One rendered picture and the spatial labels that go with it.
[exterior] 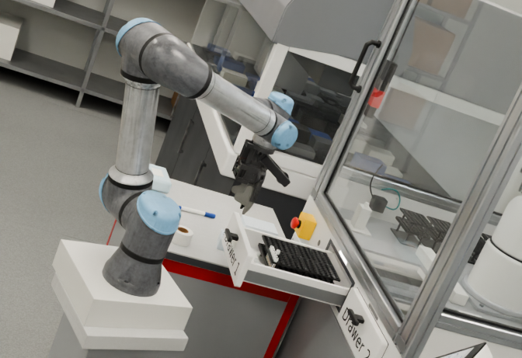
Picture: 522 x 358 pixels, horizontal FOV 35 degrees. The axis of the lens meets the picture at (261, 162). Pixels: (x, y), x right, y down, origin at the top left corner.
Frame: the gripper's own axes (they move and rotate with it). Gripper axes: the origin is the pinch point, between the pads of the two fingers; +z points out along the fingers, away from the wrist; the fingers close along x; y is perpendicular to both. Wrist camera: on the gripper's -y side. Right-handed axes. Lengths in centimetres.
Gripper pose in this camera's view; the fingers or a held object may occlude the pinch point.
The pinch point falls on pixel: (245, 207)
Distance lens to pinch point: 242.8
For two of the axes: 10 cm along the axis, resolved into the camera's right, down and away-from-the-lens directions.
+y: -9.2, -2.8, -2.9
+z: -3.6, 8.9, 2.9
